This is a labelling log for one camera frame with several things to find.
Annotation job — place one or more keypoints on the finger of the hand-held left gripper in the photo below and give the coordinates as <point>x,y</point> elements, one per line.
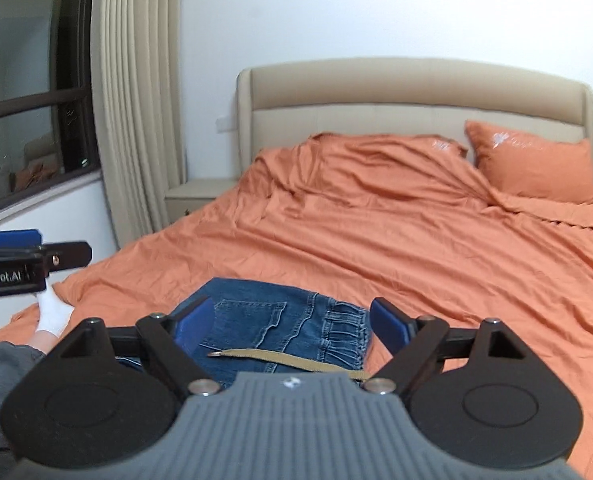
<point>69,256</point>
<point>14,238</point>

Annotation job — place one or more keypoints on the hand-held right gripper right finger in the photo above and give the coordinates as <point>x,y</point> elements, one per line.
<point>389,322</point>

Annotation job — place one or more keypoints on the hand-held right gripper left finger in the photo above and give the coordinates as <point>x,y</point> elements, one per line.
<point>196,322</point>

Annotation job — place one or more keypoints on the blue denim pants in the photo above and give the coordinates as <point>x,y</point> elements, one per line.
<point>256,315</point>

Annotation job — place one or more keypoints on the person's white sock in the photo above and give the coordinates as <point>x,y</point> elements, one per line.
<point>54,312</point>

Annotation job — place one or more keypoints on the orange duvet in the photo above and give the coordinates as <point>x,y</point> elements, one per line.
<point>376,240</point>

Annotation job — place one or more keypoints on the tan fabric belt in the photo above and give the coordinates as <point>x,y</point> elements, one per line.
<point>286,358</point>

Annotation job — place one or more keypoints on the beige nightstand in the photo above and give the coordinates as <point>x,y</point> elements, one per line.
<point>196,195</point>

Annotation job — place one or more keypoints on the dark framed window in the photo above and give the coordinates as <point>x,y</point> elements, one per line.
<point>21,85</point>

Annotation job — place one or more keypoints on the beige pleated curtain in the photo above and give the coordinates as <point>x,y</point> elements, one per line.
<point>136,100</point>

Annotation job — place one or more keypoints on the large orange pillow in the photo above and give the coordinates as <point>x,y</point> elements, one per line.
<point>536,165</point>

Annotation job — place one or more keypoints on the beige padded headboard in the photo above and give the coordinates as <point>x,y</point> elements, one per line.
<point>401,87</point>

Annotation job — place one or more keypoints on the white wall socket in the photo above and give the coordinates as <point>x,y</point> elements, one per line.
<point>225,124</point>

